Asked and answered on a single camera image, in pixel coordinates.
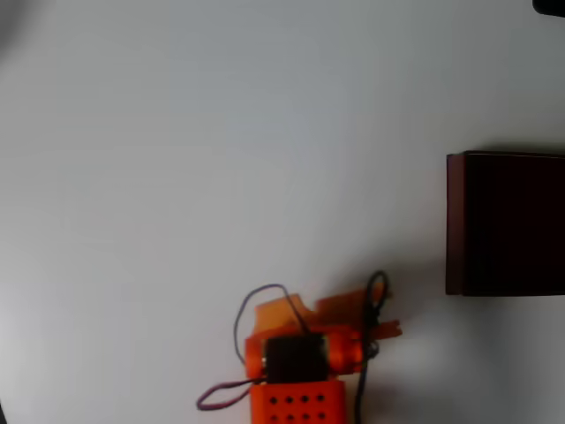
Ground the dark red box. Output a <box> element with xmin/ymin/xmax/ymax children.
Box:
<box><xmin>445</xmin><ymin>149</ymin><xmax>565</xmax><ymax>298</ymax></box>

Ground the purple servo wire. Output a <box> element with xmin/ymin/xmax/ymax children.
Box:
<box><xmin>195</xmin><ymin>377</ymin><xmax>267</xmax><ymax>413</ymax></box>
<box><xmin>233</xmin><ymin>283</ymin><xmax>313</xmax><ymax>368</ymax></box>

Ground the black object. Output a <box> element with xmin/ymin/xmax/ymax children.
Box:
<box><xmin>531</xmin><ymin>0</ymin><xmax>565</xmax><ymax>18</ymax></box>

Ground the light orange wrist camera mount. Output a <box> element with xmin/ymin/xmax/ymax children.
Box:
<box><xmin>254</xmin><ymin>292</ymin><xmax>318</xmax><ymax>340</ymax></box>

